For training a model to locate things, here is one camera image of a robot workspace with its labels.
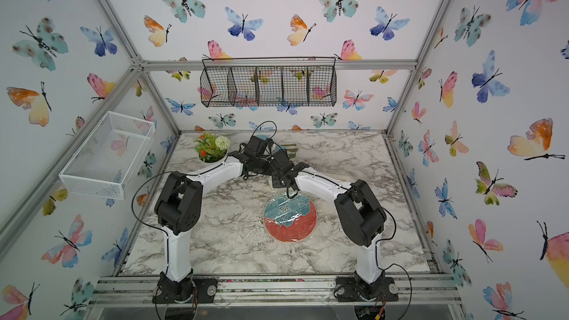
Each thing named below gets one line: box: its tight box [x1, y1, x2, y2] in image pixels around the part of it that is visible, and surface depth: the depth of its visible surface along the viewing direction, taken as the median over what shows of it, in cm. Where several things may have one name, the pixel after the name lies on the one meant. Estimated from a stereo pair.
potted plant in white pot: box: [192, 131, 231, 163], surface depth 96 cm
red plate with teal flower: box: [263, 191, 318, 243], surface depth 90 cm
